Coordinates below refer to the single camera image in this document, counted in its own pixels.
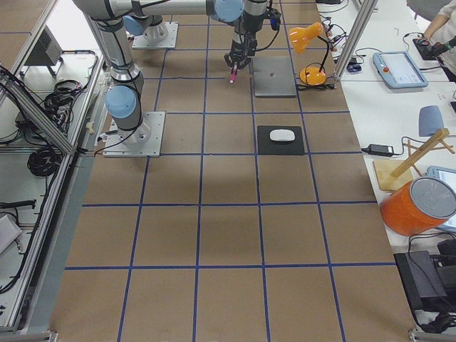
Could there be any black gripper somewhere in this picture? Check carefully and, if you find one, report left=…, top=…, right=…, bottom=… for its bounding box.
left=224, top=31, right=257, bottom=70

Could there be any wooden stand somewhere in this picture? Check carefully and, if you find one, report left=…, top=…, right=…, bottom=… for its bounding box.
left=373, top=128, right=455, bottom=192

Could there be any blue teach pendant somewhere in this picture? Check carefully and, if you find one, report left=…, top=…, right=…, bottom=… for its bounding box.
left=372, top=51, right=428, bottom=89

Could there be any pink marker pen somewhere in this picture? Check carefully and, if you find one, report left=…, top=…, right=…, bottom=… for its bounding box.
left=229, top=62, right=238, bottom=84

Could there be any grey blue pouch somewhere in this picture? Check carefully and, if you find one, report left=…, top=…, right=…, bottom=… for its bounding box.
left=418, top=105, right=444, bottom=137

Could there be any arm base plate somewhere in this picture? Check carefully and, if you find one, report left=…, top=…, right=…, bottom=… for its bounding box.
left=133, top=22, right=179, bottom=50
left=102, top=111, right=166, bottom=157

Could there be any orange desk lamp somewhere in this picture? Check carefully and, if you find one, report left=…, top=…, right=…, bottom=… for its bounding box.
left=288, top=22, right=329, bottom=86

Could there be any person at desk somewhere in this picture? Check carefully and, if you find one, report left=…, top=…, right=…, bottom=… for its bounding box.
left=424, top=0, right=455, bottom=44

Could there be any black box on desk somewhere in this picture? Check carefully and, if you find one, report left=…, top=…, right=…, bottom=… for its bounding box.
left=394, top=251, right=448, bottom=312

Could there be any aluminium frame post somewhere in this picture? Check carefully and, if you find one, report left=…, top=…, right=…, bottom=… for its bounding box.
left=333, top=0, right=378, bottom=81

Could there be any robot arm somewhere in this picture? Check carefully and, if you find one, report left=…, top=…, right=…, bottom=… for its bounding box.
left=75, top=1, right=267, bottom=145
left=123, top=1, right=281, bottom=76

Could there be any grey laptop notebook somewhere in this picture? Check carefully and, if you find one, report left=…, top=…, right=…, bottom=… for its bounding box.
left=252, top=56, right=296, bottom=98

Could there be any white computer mouse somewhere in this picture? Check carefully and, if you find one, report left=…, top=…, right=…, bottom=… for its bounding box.
left=269, top=129, right=296, bottom=143

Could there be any orange cylindrical bucket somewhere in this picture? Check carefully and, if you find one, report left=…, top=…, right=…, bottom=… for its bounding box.
left=380, top=177, right=455, bottom=237

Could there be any black laptop charger brick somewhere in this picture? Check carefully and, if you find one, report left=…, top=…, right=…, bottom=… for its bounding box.
left=361, top=143, right=403, bottom=157

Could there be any black mousepad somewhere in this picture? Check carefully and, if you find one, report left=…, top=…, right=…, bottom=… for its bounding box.
left=256, top=125, right=305, bottom=155

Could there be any black lamp power cable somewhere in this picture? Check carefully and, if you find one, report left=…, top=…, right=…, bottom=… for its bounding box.
left=296, top=82, right=338, bottom=91

